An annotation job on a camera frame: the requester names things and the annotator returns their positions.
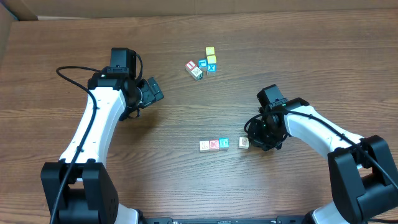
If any blue letter D block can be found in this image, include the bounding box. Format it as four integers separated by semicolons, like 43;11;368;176
219;138;229;151

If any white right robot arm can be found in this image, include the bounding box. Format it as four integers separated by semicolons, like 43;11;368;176
244;85;397;223

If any yellow block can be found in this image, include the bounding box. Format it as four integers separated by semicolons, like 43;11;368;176
205;47;215;56
206;55;216;64

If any blue letter L block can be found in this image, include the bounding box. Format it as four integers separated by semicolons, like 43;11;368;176
198;58;208;70

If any blue letter X block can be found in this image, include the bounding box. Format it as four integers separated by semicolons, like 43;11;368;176
206;63;217;75

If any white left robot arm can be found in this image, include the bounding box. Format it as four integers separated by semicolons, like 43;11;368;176
40;48;164;223

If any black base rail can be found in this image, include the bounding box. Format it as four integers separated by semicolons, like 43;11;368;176
138;215;305;224

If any lower yellow block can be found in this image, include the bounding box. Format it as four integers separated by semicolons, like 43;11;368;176
206;55;216;64

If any upper yellow block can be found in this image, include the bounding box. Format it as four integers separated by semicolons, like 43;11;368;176
205;47;215;56

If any red letter I block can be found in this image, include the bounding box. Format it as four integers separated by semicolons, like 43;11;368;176
185;60;197;72

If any wooden patterned picture block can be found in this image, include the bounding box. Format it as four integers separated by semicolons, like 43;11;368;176
190;67;203;80

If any red letter M block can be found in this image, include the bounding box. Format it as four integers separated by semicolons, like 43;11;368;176
209;139;220;151

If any wooden block green side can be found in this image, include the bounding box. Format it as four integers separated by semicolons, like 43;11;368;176
238;137;249;149

